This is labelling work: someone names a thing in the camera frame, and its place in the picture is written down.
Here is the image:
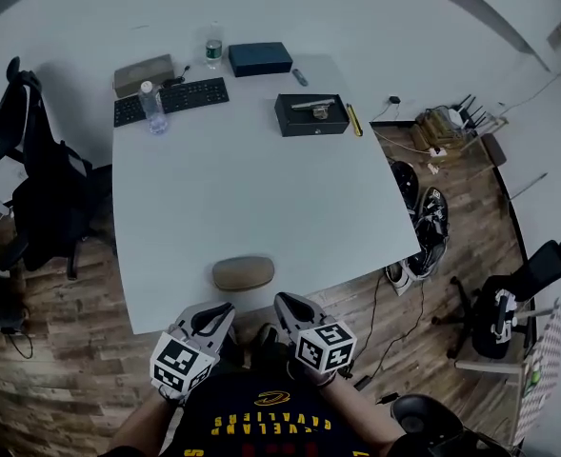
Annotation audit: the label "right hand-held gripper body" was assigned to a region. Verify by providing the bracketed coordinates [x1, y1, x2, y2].
[287, 320, 358, 387]

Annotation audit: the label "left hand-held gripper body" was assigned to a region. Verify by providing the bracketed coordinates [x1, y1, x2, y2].
[150, 325, 217, 402]

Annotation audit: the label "tan glasses case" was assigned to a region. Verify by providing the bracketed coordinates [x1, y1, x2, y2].
[211, 254, 276, 292]

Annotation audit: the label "person's left forearm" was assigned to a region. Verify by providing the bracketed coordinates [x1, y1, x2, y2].
[108, 390, 186, 454]

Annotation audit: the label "person's right forearm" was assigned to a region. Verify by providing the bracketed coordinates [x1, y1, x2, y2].
[325, 373, 400, 447]

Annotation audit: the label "black open box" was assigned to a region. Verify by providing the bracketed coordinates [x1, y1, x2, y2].
[273, 92, 351, 138]

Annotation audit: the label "person's black shoe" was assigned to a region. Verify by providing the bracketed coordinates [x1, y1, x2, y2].
[255, 324, 281, 352]

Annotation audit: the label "small white box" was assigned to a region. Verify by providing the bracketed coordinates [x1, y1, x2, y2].
[385, 261, 412, 297]

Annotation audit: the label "person's dark jersey torso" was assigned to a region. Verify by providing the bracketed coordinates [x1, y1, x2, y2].
[98, 371, 405, 457]

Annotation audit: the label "black dome shell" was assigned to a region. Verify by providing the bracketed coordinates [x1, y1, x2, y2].
[391, 393, 465, 447]

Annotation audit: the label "black office chair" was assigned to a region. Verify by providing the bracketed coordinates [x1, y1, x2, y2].
[0, 56, 114, 279]
[431, 229, 561, 361]

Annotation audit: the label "white spare hand-held gripper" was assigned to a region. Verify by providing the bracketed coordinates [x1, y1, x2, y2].
[491, 288, 519, 347]

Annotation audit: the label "metal clamp tool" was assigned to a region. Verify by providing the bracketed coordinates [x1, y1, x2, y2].
[291, 96, 334, 119]

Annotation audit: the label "pink label water bottle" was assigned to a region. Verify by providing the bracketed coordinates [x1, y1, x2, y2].
[138, 80, 169, 135]

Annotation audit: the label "black keyboard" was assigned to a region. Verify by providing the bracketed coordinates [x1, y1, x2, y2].
[113, 77, 230, 129]

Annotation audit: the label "patterned cloth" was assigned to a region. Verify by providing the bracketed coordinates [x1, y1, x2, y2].
[517, 297, 561, 447]

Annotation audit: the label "stack of cardboard pieces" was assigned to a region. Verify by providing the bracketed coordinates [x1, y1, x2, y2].
[412, 107, 467, 154]

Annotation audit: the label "wooden stool dark seat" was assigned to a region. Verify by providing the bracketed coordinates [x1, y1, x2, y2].
[479, 116, 510, 169]

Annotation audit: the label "tan cardboard box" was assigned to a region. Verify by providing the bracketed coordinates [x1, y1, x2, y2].
[112, 53, 175, 99]

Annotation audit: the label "white router black antennas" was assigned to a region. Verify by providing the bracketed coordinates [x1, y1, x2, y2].
[449, 93, 491, 132]

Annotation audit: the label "dark green box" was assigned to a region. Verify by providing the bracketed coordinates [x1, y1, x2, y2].
[227, 41, 294, 78]

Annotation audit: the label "green label water bottle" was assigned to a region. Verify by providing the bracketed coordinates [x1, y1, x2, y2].
[205, 20, 224, 70]

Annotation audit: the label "black keyboard cable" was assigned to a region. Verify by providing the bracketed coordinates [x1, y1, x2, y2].
[160, 64, 191, 89]

